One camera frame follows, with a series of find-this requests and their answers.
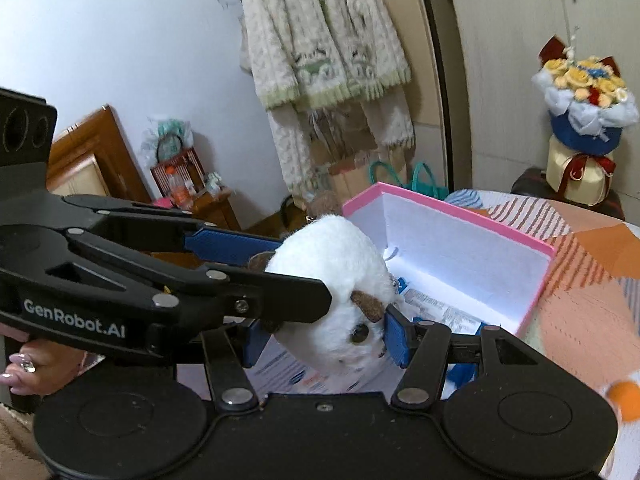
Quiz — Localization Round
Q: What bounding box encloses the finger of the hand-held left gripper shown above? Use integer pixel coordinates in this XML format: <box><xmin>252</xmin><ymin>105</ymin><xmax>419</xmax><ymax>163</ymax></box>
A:
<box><xmin>62</xmin><ymin>192</ymin><xmax>285</xmax><ymax>267</ymax></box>
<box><xmin>65</xmin><ymin>237</ymin><xmax>335</xmax><ymax>325</ymax></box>

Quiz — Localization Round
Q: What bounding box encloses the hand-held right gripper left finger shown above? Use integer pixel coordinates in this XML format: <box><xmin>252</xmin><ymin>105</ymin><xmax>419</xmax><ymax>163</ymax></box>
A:
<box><xmin>200</xmin><ymin>317</ymin><xmax>273</xmax><ymax>411</ymax></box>

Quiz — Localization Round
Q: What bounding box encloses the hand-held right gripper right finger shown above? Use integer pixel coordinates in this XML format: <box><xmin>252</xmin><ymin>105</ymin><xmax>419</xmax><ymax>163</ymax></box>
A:
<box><xmin>384</xmin><ymin>305</ymin><xmax>553</xmax><ymax>410</ymax></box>

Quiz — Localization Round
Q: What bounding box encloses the blue wipes pack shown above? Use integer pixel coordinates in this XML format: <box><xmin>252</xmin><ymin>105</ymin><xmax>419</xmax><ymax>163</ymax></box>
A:
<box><xmin>400</xmin><ymin>285</ymin><xmax>486</xmax><ymax>391</ymax></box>

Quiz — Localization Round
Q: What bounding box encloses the white plush dog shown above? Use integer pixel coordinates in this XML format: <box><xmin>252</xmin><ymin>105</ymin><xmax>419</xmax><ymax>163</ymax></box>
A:
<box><xmin>248</xmin><ymin>191</ymin><xmax>401</xmax><ymax>378</ymax></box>

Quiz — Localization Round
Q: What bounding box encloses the pink cardboard box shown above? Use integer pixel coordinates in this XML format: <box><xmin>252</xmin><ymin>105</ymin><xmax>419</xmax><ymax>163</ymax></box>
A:
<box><xmin>341</xmin><ymin>181</ymin><xmax>558</xmax><ymax>343</ymax></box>

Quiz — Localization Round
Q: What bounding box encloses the person's left hand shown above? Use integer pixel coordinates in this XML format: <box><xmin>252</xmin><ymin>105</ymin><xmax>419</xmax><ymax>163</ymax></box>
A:
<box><xmin>0</xmin><ymin>344</ymin><xmax>88</xmax><ymax>396</ymax></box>

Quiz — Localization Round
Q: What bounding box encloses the wooden nightstand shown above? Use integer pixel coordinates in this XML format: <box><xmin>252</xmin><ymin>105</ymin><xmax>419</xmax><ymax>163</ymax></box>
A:
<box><xmin>150</xmin><ymin>187</ymin><xmax>242</xmax><ymax>235</ymax></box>

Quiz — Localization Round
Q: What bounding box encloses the orange drink bottle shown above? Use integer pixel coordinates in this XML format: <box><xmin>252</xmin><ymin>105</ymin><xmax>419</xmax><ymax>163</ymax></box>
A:
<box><xmin>167</xmin><ymin>167</ymin><xmax>193</xmax><ymax>208</ymax></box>

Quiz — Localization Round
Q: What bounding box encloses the red striped basket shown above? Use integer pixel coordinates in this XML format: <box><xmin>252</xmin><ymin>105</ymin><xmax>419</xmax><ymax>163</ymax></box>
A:
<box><xmin>150</xmin><ymin>147</ymin><xmax>207</xmax><ymax>200</ymax></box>

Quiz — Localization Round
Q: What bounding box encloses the white plastic wrap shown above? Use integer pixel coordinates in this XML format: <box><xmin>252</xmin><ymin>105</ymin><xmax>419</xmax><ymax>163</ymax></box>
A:
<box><xmin>141</xmin><ymin>116</ymin><xmax>195</xmax><ymax>161</ymax></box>

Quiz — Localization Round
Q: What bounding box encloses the wooden bed headboard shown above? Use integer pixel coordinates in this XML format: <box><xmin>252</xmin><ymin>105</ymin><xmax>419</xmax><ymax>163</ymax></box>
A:
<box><xmin>46</xmin><ymin>104</ymin><xmax>152</xmax><ymax>206</ymax></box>

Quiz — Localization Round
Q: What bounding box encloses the patchwork blanket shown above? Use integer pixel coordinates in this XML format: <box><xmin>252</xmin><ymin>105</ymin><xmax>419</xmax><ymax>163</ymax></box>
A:
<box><xmin>445</xmin><ymin>189</ymin><xmax>640</xmax><ymax>461</ymax></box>

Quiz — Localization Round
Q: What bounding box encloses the dark stool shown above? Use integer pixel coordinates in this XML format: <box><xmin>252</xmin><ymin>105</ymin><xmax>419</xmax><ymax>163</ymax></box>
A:
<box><xmin>511</xmin><ymin>167</ymin><xmax>626</xmax><ymax>221</ymax></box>

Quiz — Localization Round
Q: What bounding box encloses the fluffy cream pajama jacket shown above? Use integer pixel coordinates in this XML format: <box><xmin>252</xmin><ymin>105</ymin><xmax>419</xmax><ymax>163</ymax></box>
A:
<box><xmin>236</xmin><ymin>0</ymin><xmax>413</xmax><ymax>111</ymax></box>

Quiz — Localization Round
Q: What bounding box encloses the cream gift box red ribbon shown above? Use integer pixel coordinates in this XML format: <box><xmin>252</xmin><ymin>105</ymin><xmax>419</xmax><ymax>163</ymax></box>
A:
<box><xmin>545</xmin><ymin>135</ymin><xmax>617</xmax><ymax>206</ymax></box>

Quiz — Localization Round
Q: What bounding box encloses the flower bouquet in blue wrap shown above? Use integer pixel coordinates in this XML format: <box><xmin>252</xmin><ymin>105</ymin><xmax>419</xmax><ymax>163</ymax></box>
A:
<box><xmin>531</xmin><ymin>25</ymin><xmax>640</xmax><ymax>156</ymax></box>

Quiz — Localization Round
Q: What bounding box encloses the beige wardrobe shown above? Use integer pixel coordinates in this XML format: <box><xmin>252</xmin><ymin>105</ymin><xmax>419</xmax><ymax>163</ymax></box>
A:
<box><xmin>452</xmin><ymin>0</ymin><xmax>640</xmax><ymax>211</ymax></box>

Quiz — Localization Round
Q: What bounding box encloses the brown paper bag teal handle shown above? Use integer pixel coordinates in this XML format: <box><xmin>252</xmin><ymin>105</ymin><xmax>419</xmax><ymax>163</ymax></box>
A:
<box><xmin>327</xmin><ymin>157</ymin><xmax>407</xmax><ymax>202</ymax></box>

